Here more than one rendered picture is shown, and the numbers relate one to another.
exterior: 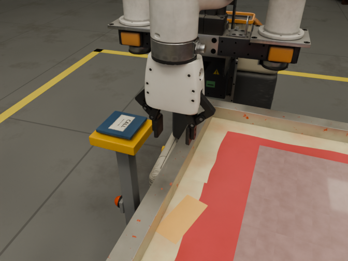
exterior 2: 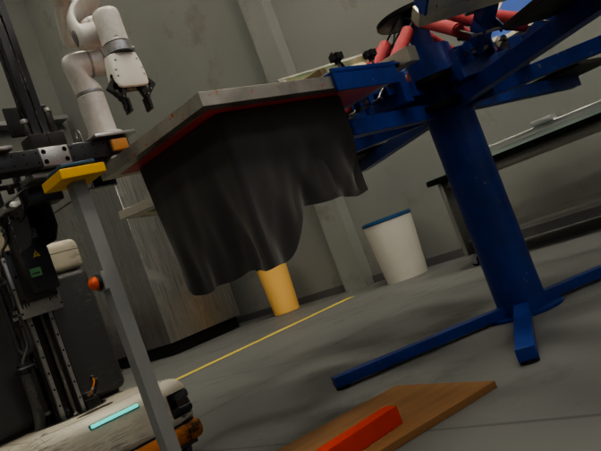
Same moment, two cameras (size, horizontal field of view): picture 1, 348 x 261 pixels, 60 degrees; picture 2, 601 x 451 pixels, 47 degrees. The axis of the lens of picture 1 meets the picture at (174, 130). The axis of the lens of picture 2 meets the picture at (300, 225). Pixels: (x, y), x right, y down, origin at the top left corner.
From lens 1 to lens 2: 1.90 m
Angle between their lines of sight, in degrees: 70
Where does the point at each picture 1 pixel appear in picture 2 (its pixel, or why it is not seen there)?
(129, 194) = (106, 251)
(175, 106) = (137, 80)
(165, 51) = (123, 42)
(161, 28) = (117, 31)
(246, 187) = not seen: hidden behind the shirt
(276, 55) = (118, 144)
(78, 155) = not seen: outside the picture
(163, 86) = (126, 67)
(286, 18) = (107, 118)
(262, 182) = not seen: hidden behind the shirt
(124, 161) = (88, 205)
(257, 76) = (66, 275)
